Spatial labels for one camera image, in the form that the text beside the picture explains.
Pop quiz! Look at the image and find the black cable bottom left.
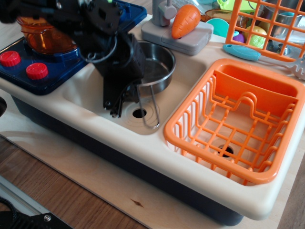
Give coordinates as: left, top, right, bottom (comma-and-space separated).
0, 197, 20, 229

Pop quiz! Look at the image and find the orange toy carrot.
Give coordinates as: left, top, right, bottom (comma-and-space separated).
171, 4, 201, 39

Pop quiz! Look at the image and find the stainless steel pan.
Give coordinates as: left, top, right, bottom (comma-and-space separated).
136, 41, 176, 129

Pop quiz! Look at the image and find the steel pot in basket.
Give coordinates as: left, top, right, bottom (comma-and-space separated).
252, 0, 305, 59

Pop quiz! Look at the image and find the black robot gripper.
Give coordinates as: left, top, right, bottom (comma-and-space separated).
91, 32, 145, 118

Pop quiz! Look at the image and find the purple toy piece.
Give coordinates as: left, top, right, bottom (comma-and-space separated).
233, 31, 245, 43

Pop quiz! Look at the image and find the red stove knob left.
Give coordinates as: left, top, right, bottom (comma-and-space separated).
0, 51, 21, 67

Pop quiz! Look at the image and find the orange dish drying rack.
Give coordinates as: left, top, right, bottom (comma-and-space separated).
163, 59, 305, 185

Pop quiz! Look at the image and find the orange plastic grid basket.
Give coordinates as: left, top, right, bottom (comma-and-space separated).
225, 0, 305, 62

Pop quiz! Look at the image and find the red stove knob right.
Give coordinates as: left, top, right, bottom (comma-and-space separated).
26, 62, 49, 80

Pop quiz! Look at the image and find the blue toy stove top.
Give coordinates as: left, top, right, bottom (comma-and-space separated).
0, 0, 147, 95

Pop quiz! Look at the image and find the brown transparent lid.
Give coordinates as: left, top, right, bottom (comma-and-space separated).
201, 9, 232, 23

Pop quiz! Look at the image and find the red stove knob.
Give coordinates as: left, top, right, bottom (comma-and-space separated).
0, 51, 21, 67
26, 62, 49, 80

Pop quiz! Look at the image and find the yellow green toy vegetable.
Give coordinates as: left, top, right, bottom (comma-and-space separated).
244, 25, 267, 49

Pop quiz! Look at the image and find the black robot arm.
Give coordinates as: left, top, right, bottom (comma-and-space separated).
0, 0, 145, 117

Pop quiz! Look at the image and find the grey toy faucet base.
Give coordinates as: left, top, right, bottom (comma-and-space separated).
141, 0, 214, 55

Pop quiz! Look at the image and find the teal handled slotted spatula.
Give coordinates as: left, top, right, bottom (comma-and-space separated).
223, 44, 305, 80

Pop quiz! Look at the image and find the orange transparent pot with lid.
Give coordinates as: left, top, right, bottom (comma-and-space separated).
17, 17, 77, 54

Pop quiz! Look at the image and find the cream toy sink unit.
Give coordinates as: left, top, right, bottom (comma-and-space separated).
0, 14, 305, 227

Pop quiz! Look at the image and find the teal plastic cup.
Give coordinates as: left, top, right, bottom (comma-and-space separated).
207, 18, 229, 38

